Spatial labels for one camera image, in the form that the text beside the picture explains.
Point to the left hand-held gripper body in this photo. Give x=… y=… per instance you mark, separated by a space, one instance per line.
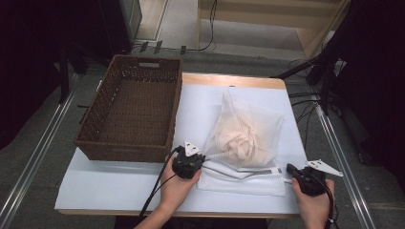
x=187 y=163

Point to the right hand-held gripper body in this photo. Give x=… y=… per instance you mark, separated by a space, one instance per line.
x=313 y=181

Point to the beige cloth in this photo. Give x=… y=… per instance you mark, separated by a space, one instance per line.
x=237 y=143

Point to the white mesh laundry bag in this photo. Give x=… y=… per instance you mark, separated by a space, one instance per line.
x=251 y=120

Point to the person's right hand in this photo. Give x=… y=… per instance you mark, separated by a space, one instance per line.
x=313 y=206

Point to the person's left hand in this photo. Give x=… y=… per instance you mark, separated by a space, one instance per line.
x=176 y=191

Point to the person's dark clothing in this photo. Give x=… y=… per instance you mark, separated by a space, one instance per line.
x=197 y=223

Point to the brown wicker basket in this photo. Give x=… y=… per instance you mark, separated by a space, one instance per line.
x=133 y=114

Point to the black metal stand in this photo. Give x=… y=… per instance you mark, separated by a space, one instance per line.
x=324 y=73

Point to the black curtain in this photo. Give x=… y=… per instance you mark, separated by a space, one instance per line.
x=31 y=57
x=375 y=79

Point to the black thin stand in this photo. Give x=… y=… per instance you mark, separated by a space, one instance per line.
x=64 y=73

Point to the metal floor rail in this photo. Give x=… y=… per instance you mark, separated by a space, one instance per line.
x=344 y=165
x=35 y=152

